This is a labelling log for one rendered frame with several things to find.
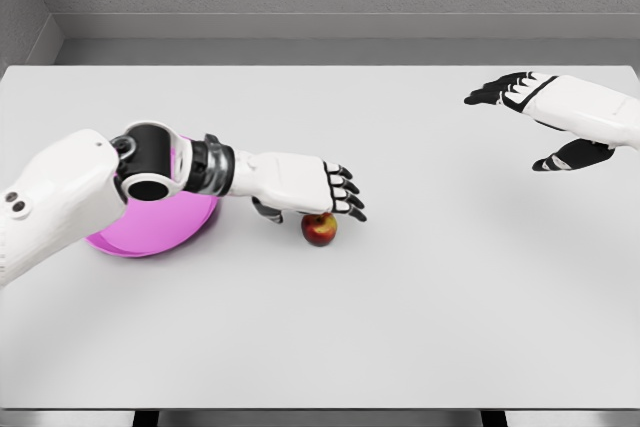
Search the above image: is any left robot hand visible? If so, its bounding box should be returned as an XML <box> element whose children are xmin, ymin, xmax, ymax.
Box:
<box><xmin>247</xmin><ymin>151</ymin><xmax>369</xmax><ymax>225</ymax></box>

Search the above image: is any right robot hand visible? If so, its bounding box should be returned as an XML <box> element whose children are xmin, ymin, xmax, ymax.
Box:
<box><xmin>463</xmin><ymin>71</ymin><xmax>626</xmax><ymax>173</ymax></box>

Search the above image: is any red apple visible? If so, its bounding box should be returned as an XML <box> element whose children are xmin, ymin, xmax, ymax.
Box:
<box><xmin>300</xmin><ymin>213</ymin><xmax>338</xmax><ymax>248</ymax></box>

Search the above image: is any pink plate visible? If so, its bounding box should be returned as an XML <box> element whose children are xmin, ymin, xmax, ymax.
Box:
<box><xmin>82</xmin><ymin>132</ymin><xmax>222</xmax><ymax>259</ymax></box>

